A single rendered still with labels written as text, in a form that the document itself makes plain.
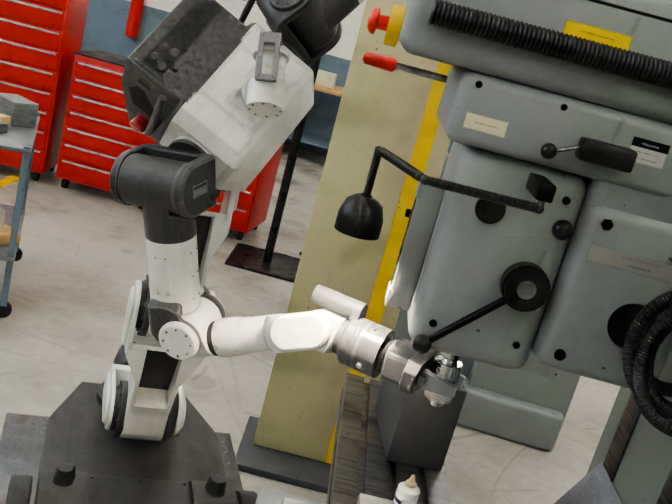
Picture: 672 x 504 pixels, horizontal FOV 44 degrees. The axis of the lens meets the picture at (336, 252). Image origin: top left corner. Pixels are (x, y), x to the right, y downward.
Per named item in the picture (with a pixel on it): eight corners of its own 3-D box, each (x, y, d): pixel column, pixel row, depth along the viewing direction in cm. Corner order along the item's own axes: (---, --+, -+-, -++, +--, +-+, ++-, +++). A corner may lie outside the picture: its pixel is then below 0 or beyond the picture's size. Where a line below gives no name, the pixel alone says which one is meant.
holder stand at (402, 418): (385, 460, 169) (412, 374, 163) (373, 409, 190) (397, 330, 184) (441, 471, 170) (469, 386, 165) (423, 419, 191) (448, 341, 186)
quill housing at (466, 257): (404, 348, 125) (465, 144, 116) (401, 303, 145) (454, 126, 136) (525, 380, 125) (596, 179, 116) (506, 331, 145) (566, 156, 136)
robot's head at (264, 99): (238, 117, 142) (250, 98, 134) (244, 64, 145) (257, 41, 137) (274, 125, 144) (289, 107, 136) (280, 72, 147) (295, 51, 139)
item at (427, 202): (384, 305, 132) (420, 180, 126) (384, 297, 136) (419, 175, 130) (408, 311, 132) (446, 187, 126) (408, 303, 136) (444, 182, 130)
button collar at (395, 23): (382, 44, 120) (393, 3, 119) (382, 43, 126) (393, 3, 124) (395, 48, 120) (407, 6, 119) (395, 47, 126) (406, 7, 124)
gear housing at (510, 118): (443, 140, 114) (464, 68, 111) (433, 119, 138) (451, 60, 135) (676, 202, 115) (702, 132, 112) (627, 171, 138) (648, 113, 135)
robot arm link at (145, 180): (121, 235, 145) (114, 162, 139) (152, 217, 153) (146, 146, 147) (178, 248, 141) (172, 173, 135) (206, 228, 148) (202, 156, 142)
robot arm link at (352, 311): (345, 373, 139) (288, 346, 143) (367, 363, 149) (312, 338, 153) (367, 310, 137) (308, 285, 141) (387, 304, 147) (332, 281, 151)
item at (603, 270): (534, 368, 122) (592, 202, 115) (510, 312, 146) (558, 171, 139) (657, 400, 123) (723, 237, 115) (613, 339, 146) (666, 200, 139)
